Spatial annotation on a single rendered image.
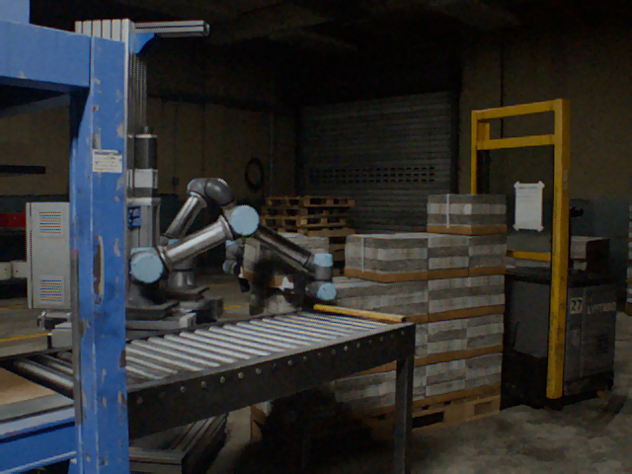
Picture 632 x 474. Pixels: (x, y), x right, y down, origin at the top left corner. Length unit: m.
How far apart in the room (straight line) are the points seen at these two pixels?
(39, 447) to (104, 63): 0.78
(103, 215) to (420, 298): 2.48
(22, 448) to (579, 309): 3.45
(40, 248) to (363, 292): 1.53
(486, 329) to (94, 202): 2.95
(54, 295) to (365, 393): 1.58
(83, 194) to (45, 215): 1.76
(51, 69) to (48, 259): 1.87
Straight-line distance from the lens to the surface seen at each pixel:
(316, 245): 3.13
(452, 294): 3.69
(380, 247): 3.38
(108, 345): 1.32
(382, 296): 3.39
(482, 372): 3.95
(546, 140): 4.10
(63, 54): 1.27
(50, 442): 1.49
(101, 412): 1.34
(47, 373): 1.84
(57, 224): 3.02
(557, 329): 4.07
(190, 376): 1.73
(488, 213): 3.84
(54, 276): 3.04
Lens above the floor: 1.25
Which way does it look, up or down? 3 degrees down
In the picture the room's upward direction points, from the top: straight up
